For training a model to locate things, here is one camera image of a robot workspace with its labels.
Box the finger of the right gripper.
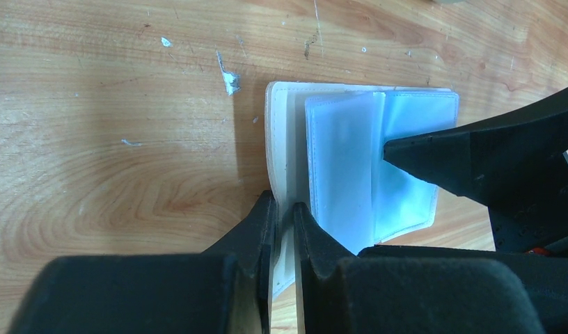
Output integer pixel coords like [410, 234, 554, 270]
[358, 245, 568, 333]
[383, 88, 568, 251]

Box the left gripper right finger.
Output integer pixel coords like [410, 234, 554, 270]
[292, 203, 544, 333]

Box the white leather card holder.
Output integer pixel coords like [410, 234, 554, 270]
[265, 81, 459, 296]

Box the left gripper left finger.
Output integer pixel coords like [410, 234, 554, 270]
[8, 191, 277, 333]

